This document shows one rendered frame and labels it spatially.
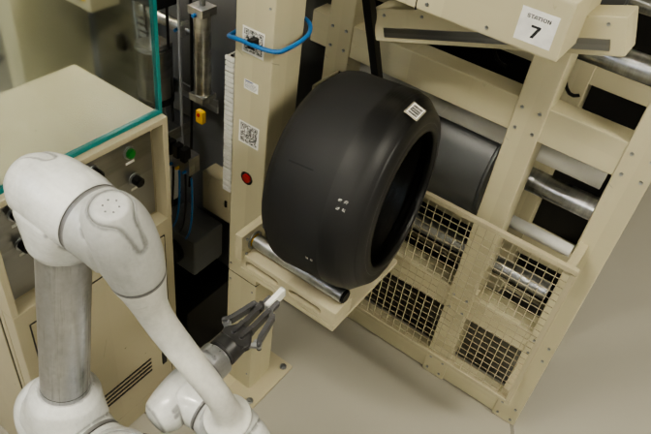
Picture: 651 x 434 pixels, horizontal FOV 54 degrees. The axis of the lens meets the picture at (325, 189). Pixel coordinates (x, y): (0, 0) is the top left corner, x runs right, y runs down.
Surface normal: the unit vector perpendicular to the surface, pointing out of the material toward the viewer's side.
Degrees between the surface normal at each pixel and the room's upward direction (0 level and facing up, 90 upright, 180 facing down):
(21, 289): 90
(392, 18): 90
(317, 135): 37
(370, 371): 0
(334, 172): 51
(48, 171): 10
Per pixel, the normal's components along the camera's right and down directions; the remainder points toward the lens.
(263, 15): -0.58, 0.46
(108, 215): 0.12, -0.65
